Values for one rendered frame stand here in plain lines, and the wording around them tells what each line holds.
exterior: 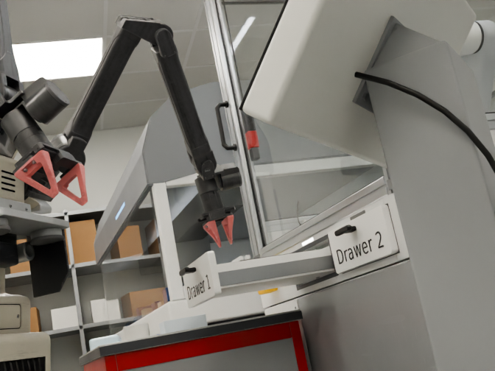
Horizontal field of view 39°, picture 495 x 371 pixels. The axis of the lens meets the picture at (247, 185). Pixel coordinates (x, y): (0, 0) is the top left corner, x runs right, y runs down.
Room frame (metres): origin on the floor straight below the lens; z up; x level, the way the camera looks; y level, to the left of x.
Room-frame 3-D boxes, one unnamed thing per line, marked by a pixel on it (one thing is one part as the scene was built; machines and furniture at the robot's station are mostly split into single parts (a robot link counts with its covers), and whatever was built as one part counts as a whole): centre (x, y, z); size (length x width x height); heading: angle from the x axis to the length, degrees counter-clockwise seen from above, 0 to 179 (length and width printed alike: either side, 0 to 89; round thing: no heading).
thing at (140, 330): (1.97, 0.38, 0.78); 0.07 x 0.07 x 0.04
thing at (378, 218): (1.66, -0.24, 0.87); 0.29 x 0.02 x 0.11; 21
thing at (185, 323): (2.05, 0.26, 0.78); 0.12 x 0.08 x 0.04; 109
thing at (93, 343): (2.35, 0.56, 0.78); 0.15 x 0.10 x 0.04; 9
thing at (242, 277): (1.92, -0.02, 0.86); 0.40 x 0.26 x 0.06; 111
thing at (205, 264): (1.84, 0.17, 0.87); 0.29 x 0.02 x 0.11; 21
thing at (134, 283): (3.68, 0.15, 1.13); 1.78 x 1.14 x 0.45; 21
